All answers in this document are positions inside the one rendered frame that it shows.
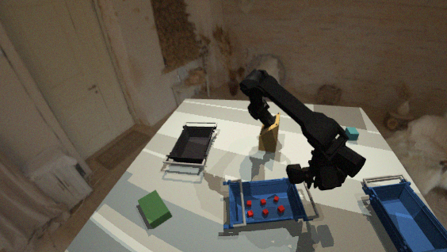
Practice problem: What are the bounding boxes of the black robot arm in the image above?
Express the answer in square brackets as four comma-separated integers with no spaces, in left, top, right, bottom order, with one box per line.
[239,69,366,190]

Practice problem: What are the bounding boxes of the teal cube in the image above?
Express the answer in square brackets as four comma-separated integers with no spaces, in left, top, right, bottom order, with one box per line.
[345,127,359,141]

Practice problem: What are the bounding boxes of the green rectangular box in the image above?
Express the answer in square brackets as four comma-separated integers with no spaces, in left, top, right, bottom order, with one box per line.
[138,190,172,229]

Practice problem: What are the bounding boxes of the blue plastic tray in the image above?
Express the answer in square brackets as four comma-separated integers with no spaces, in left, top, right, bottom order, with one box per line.
[223,178,313,229]

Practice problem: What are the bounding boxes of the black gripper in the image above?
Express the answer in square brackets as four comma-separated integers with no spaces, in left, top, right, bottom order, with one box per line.
[286,150,347,189]

